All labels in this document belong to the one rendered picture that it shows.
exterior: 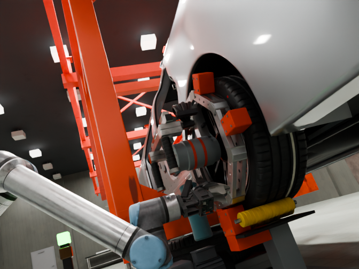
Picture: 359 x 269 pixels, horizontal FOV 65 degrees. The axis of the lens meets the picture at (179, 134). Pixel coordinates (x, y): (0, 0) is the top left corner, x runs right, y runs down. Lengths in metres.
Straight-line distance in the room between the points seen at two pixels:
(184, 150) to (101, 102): 0.80
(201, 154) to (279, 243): 0.50
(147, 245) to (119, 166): 0.96
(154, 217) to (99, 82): 1.20
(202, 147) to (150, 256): 0.62
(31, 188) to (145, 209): 0.34
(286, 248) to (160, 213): 0.62
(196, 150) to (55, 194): 0.62
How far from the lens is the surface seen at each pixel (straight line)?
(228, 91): 1.19
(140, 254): 0.80
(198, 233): 1.35
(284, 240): 1.36
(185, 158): 1.25
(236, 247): 1.28
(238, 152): 1.09
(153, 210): 0.96
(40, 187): 0.93
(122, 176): 1.69
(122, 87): 4.23
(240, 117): 1.05
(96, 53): 2.08
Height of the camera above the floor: 0.53
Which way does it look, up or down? 18 degrees up
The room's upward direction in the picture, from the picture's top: 18 degrees counter-clockwise
